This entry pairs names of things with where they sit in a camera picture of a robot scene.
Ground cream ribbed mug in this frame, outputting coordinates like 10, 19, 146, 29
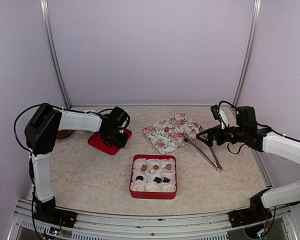
84, 109, 98, 114

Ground white chocolate on tray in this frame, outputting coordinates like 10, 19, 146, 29
175, 115, 182, 121

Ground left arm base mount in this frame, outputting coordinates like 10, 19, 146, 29
34, 208, 78, 229

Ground white round chocolate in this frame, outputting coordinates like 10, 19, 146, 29
137, 184, 146, 192

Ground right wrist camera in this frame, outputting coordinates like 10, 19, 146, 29
210, 100, 232, 129

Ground steel serving tongs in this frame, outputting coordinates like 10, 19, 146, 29
182, 131, 222, 173

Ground floral tray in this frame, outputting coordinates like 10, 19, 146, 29
142, 113, 201, 155

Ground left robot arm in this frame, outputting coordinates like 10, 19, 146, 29
21, 103, 131, 223

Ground small black chocolate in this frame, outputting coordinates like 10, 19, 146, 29
162, 177, 171, 183

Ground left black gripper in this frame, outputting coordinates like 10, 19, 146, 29
104, 128, 129, 148

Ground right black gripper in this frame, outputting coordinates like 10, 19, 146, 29
196, 123, 248, 147

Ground light brown chocolate cube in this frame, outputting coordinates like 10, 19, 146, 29
153, 164, 160, 170

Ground red tin lid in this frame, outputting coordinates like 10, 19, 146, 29
87, 129, 132, 156

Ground front aluminium rail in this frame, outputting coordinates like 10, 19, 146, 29
8, 199, 300, 240

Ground right aluminium frame post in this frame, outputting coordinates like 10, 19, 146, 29
232, 0, 262, 106

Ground dark chocolate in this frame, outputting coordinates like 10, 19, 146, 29
153, 177, 162, 184

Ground left aluminium frame post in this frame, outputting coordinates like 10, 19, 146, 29
39, 0, 72, 109

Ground black round chocolate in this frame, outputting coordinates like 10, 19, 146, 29
136, 175, 144, 181

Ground tan hexagon chocolate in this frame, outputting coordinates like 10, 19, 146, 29
165, 163, 172, 170

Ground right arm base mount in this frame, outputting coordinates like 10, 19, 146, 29
228, 208, 272, 228

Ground aluminium frame post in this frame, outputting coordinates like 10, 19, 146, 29
232, 0, 262, 106
39, 0, 72, 109

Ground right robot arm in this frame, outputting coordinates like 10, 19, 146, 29
196, 104, 300, 222

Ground red chocolate tin box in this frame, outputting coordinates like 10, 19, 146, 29
129, 154, 178, 200

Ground dark red patterned coaster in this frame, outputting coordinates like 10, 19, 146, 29
56, 130, 73, 140

